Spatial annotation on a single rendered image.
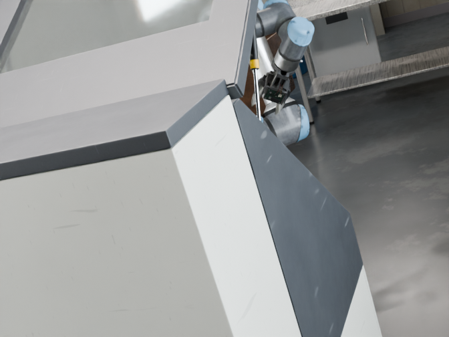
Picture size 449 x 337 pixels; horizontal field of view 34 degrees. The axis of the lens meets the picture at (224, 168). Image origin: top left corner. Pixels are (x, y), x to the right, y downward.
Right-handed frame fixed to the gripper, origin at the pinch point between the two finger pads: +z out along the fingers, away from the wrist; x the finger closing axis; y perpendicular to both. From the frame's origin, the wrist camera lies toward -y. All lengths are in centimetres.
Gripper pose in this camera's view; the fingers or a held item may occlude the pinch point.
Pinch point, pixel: (265, 105)
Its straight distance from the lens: 239.1
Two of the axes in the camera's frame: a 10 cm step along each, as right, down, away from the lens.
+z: -2.7, 6.3, 7.3
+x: 9.4, 3.2, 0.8
